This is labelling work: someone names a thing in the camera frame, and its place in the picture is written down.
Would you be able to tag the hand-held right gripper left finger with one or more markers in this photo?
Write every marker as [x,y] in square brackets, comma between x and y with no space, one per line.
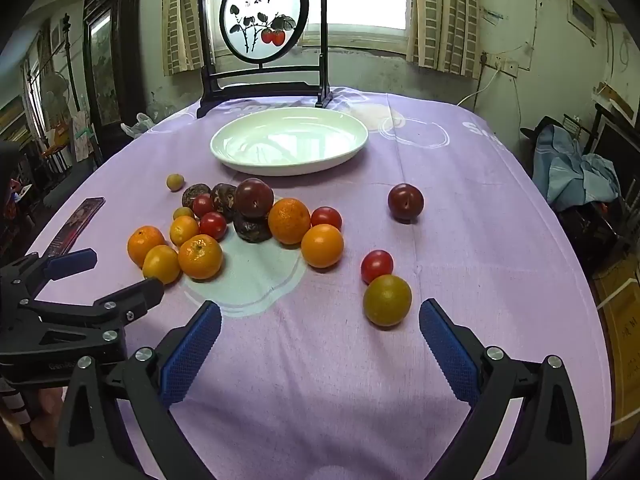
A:
[192,350]

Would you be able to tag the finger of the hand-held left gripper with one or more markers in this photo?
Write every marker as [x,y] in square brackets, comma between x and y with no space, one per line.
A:
[125,302]
[72,261]

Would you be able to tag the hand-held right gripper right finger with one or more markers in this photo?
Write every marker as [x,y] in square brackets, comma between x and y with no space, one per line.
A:
[450,355]

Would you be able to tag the yellow-orange tomato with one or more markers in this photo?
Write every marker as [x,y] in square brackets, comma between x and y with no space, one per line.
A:
[161,264]

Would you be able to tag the green-orange tomato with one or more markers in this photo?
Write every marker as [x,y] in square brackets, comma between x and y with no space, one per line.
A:
[387,300]

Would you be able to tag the smooth round orange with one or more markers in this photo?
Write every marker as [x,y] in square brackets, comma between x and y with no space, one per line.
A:
[184,230]

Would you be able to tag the red cherry tomato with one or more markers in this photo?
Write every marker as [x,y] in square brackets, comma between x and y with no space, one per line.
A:
[376,266]
[327,216]
[213,225]
[203,205]

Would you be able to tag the large bumpy orange mandarin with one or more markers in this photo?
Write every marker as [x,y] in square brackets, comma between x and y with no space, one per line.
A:
[289,220]

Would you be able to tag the dark red plum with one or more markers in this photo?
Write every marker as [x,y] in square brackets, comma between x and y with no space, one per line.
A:
[405,202]
[254,198]

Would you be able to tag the orange tomato plate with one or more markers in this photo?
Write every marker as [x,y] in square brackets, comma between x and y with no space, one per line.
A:
[322,245]

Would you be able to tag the white oval plate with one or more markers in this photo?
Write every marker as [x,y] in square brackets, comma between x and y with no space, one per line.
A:
[290,142]

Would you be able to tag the person's left hand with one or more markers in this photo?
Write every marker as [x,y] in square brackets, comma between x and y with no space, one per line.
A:
[47,415]

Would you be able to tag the smartphone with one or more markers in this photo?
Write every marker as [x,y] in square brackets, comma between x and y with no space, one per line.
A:
[75,225]

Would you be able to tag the purple tablecloth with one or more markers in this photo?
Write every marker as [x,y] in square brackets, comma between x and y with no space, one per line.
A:
[325,350]

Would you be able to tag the dark brown water chestnut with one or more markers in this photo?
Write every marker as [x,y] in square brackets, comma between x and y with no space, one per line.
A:
[222,199]
[194,192]
[250,231]

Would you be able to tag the white plastic bag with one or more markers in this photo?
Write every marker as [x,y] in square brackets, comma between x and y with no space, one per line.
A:
[140,125]

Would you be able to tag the cardboard box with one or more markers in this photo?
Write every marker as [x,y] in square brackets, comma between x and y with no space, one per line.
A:
[622,320]

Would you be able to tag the blue cloth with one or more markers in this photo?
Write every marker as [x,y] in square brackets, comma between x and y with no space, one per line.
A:
[570,170]

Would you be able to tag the dark wooden cabinet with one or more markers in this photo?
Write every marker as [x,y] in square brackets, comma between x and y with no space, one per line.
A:
[127,35]

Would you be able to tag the checked beige curtain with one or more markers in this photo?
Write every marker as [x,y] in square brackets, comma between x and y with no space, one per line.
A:
[442,15]
[182,15]

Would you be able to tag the black monitor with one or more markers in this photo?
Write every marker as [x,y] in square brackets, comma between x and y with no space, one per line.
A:
[620,145]

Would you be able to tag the white wall socket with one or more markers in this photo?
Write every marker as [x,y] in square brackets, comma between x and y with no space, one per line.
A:
[510,66]

